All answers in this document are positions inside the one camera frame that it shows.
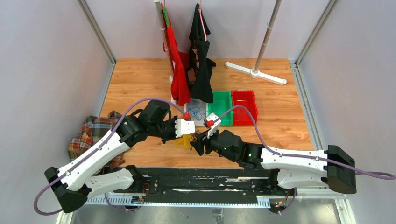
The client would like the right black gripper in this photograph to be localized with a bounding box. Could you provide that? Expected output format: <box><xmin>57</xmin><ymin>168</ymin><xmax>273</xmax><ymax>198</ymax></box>
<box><xmin>190</xmin><ymin>126</ymin><xmax>237</xmax><ymax>162</ymax></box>

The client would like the yellow cable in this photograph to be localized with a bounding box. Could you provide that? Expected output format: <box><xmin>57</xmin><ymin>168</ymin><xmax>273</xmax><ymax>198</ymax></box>
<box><xmin>172</xmin><ymin>132</ymin><xmax>202</xmax><ymax>151</ymax></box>

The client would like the blue cable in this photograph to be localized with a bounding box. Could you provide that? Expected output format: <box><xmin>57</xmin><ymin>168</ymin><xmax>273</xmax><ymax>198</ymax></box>
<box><xmin>187</xmin><ymin>99</ymin><xmax>207</xmax><ymax>122</ymax></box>

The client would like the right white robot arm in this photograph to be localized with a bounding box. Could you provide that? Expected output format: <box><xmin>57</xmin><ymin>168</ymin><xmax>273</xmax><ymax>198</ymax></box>
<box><xmin>190</xmin><ymin>130</ymin><xmax>357</xmax><ymax>195</ymax></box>

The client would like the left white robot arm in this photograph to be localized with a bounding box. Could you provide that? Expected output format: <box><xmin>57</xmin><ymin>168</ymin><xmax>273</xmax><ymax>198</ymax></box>
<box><xmin>34</xmin><ymin>98</ymin><xmax>195</xmax><ymax>215</ymax></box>

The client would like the white plastic bin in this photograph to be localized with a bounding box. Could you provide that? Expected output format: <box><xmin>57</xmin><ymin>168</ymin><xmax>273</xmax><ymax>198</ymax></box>
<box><xmin>184</xmin><ymin>98</ymin><xmax>208</xmax><ymax>126</ymax></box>

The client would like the green plastic bin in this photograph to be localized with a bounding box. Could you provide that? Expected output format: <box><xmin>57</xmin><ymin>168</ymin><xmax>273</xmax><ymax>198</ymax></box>
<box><xmin>208</xmin><ymin>91</ymin><xmax>233</xmax><ymax>126</ymax></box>

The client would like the red plastic bin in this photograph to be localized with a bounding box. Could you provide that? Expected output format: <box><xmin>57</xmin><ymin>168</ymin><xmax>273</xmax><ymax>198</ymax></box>
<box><xmin>231</xmin><ymin>90</ymin><xmax>258</xmax><ymax>126</ymax></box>

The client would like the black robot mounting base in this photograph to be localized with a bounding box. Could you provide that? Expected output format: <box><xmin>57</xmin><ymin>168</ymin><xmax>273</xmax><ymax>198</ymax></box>
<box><xmin>113</xmin><ymin>168</ymin><xmax>297</xmax><ymax>205</ymax></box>

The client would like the black hanging garment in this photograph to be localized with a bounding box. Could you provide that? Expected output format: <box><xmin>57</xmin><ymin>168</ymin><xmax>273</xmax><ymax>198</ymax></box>
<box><xmin>186</xmin><ymin>4</ymin><xmax>216</xmax><ymax>103</ymax></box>

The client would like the red hanging shirt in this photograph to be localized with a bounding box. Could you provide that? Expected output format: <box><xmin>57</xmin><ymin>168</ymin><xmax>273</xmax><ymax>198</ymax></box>
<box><xmin>161</xmin><ymin>3</ymin><xmax>191</xmax><ymax>106</ymax></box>

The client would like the plaid flannel shirt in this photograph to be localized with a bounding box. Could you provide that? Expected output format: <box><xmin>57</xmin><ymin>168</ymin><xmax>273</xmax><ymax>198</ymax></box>
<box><xmin>68</xmin><ymin>111</ymin><xmax>121</xmax><ymax>160</ymax></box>

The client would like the white rack base foot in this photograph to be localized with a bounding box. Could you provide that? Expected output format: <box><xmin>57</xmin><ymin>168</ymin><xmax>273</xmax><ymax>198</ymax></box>
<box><xmin>225</xmin><ymin>62</ymin><xmax>287</xmax><ymax>85</ymax></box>

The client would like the green clothes hanger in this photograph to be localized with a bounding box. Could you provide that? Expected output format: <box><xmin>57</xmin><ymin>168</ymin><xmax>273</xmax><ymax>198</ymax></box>
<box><xmin>163</xmin><ymin>7</ymin><xmax>171</xmax><ymax>28</ymax></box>

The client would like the left metal rack pole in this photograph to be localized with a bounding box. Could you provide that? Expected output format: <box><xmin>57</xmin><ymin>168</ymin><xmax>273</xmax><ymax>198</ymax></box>
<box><xmin>154</xmin><ymin>0</ymin><xmax>174</xmax><ymax>82</ymax></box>

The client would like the metal rack pole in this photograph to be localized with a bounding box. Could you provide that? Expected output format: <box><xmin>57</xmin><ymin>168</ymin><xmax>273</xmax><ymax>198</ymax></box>
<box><xmin>253</xmin><ymin>0</ymin><xmax>282</xmax><ymax>74</ymax></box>
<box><xmin>154</xmin><ymin>0</ymin><xmax>174</xmax><ymax>82</ymax></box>

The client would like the pink clothes hanger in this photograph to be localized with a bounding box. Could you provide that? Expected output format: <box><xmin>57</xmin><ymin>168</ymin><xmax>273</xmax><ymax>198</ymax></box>
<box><xmin>198</xmin><ymin>0</ymin><xmax>207</xmax><ymax>41</ymax></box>

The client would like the right metal rack pole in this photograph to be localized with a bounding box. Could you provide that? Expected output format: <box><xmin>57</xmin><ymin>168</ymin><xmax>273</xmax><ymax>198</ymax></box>
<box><xmin>253</xmin><ymin>0</ymin><xmax>282</xmax><ymax>74</ymax></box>

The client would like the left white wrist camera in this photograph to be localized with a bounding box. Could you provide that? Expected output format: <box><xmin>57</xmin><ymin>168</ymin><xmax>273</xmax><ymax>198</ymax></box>
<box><xmin>175</xmin><ymin>119</ymin><xmax>196</xmax><ymax>139</ymax></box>

